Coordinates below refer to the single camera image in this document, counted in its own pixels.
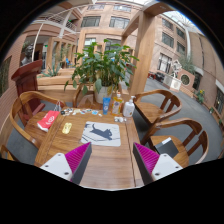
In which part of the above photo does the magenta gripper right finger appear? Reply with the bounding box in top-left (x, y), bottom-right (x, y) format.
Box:
top-left (132, 142), bottom-right (184, 186)

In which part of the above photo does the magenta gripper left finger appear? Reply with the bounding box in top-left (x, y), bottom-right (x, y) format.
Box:
top-left (39, 142), bottom-right (93, 185)

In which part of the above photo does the grey cat mouse pad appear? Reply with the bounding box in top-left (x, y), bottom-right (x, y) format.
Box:
top-left (81, 121), bottom-right (121, 147)

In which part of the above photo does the dark notebook on chair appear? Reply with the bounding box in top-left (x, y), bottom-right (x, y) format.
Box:
top-left (155, 137), bottom-right (179, 158)

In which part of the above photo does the yellow oval object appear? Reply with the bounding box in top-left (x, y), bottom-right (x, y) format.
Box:
top-left (62, 122), bottom-right (72, 134)

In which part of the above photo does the red shopping bag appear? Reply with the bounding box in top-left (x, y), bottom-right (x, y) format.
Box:
top-left (37, 111), bottom-right (59, 132)

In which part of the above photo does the near right wooden armchair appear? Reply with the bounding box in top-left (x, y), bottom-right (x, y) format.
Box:
top-left (141, 118), bottom-right (209, 168)

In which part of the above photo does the wooden armchair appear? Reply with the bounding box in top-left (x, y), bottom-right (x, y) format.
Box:
top-left (10, 91), bottom-right (66, 149)
top-left (141, 118), bottom-right (209, 168)
top-left (134, 89), bottom-right (182, 126)

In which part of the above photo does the white pump bottle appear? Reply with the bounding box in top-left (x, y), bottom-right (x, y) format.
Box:
top-left (123, 96), bottom-right (135, 117)

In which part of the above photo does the far right wooden armchair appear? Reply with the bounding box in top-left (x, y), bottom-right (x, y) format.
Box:
top-left (134, 89), bottom-right (182, 126)

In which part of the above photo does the far wooden chair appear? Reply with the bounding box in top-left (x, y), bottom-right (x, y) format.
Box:
top-left (72, 84), bottom-right (96, 109)

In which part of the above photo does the yellow liquid bottle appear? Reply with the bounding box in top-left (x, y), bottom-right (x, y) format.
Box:
top-left (112, 92), bottom-right (123, 115)

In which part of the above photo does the blue tube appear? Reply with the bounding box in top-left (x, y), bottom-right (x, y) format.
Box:
top-left (103, 97), bottom-right (111, 115)

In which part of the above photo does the left wooden armchair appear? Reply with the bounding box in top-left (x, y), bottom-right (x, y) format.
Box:
top-left (10, 91), bottom-right (66, 149)

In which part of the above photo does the wooden planter bench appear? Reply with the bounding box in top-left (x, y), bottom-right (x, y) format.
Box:
top-left (36, 67), bottom-right (98, 104)

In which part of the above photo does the green potted plant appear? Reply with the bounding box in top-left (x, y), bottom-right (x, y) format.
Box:
top-left (72, 42), bottom-right (138, 107)

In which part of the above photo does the dark bust statue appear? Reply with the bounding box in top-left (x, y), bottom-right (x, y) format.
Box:
top-left (20, 44), bottom-right (33, 66)

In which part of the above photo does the wooden pillar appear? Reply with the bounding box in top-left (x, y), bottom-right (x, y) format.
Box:
top-left (129, 12), bottom-right (155, 95)

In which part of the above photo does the red wooden pedestal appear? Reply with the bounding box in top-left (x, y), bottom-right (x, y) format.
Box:
top-left (11, 60), bottom-right (45, 115)

